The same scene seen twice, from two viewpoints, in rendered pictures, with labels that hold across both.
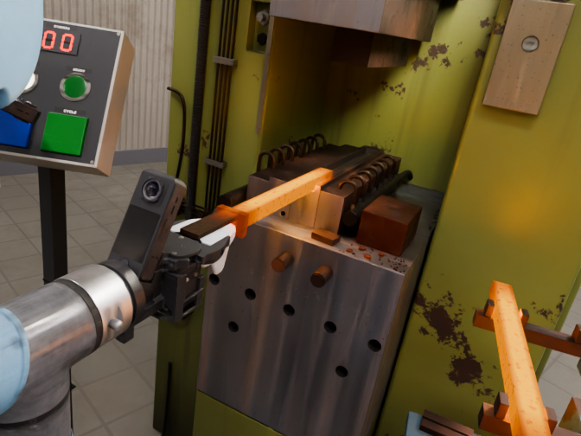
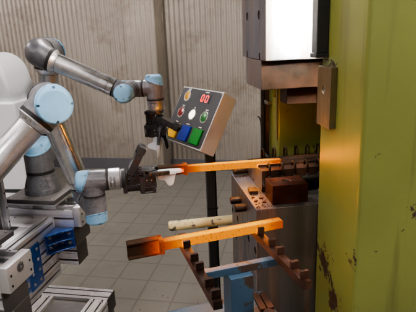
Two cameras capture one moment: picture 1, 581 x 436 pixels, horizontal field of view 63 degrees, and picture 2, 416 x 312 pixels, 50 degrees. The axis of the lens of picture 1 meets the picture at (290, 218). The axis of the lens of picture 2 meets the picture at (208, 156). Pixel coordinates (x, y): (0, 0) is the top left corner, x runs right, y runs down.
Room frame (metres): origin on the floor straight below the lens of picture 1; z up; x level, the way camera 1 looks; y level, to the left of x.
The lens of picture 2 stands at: (-0.10, -1.22, 1.47)
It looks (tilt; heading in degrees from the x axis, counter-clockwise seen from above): 16 degrees down; 58
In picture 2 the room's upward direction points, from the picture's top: 2 degrees counter-clockwise
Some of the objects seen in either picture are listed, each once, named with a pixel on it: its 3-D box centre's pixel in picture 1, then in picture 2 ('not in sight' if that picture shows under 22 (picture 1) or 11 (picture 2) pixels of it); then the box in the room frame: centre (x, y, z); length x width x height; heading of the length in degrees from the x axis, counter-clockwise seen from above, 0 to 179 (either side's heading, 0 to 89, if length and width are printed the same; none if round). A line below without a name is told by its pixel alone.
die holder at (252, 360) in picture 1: (335, 284); (315, 238); (1.03, -0.13, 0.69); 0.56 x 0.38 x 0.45; 157
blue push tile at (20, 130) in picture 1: (12, 126); (184, 133); (0.87, 0.55, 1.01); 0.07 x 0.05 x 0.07; 92
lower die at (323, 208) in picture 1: (333, 176); (309, 167); (1.04, -0.08, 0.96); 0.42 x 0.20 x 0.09; 157
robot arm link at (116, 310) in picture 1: (95, 306); (115, 179); (0.38, 0.17, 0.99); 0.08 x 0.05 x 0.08; 67
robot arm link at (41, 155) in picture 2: not in sight; (38, 153); (0.24, 0.72, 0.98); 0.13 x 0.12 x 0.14; 55
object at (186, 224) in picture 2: not in sight; (216, 221); (0.90, 0.35, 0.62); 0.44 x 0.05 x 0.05; 157
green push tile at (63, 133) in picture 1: (65, 134); (196, 137); (0.87, 0.45, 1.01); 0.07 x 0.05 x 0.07; 92
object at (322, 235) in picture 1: (325, 236); (252, 190); (0.79, -0.07, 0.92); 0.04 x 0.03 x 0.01; 60
